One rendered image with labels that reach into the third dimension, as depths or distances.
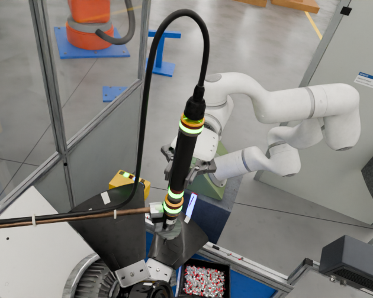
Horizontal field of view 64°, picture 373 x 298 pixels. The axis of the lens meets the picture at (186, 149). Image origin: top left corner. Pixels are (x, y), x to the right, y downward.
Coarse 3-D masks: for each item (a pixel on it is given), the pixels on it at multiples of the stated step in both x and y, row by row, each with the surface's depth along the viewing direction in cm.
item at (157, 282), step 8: (144, 280) 88; (152, 280) 87; (160, 280) 87; (120, 288) 88; (128, 288) 90; (136, 288) 86; (144, 288) 85; (152, 288) 84; (160, 288) 87; (168, 288) 89; (112, 296) 87; (120, 296) 87; (128, 296) 86; (136, 296) 84; (144, 296) 82; (152, 296) 84; (160, 296) 87; (168, 296) 89
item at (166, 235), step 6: (150, 204) 71; (156, 204) 71; (150, 210) 69; (156, 210) 70; (162, 210) 70; (150, 216) 70; (156, 216) 70; (162, 216) 71; (156, 222) 71; (162, 222) 73; (180, 222) 78; (156, 228) 74; (162, 228) 76; (174, 228) 77; (180, 228) 77; (162, 234) 75; (168, 234) 75; (174, 234) 76
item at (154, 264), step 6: (150, 258) 98; (150, 264) 97; (156, 264) 97; (162, 264) 98; (150, 270) 95; (162, 270) 96; (168, 270) 96; (156, 276) 94; (162, 276) 94; (168, 276) 95
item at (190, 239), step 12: (180, 216) 114; (192, 228) 113; (156, 240) 103; (168, 240) 104; (180, 240) 106; (192, 240) 109; (204, 240) 112; (156, 252) 100; (168, 252) 101; (180, 252) 102; (192, 252) 105; (168, 264) 98; (180, 264) 99
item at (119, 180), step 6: (120, 174) 136; (132, 174) 138; (114, 180) 133; (120, 180) 134; (126, 180) 134; (132, 180) 135; (114, 186) 131; (144, 186) 133; (144, 192) 132; (144, 198) 136
